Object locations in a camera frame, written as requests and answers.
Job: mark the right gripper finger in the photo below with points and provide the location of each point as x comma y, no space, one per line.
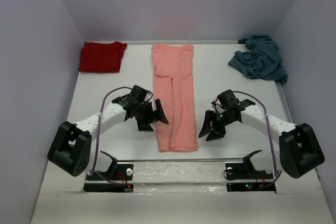
215,134
208,125

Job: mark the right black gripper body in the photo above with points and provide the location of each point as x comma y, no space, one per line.
222,119

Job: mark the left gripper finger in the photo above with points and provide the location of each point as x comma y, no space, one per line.
159,113
144,128

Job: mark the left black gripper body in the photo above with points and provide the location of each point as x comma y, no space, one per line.
144,113

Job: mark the pink t shirt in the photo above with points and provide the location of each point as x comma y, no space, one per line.
173,85

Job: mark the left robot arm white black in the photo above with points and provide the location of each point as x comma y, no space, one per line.
75,148

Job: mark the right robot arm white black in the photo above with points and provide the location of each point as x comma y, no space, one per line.
294,149

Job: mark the blue crumpled t shirt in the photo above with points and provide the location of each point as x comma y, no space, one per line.
260,60

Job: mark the red folded t shirt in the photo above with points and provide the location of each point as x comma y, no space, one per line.
101,58

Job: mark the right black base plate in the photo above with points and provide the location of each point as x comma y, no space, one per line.
242,179

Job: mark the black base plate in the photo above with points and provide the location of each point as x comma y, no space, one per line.
120,181
242,179

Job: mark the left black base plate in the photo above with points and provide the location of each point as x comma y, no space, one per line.
120,181

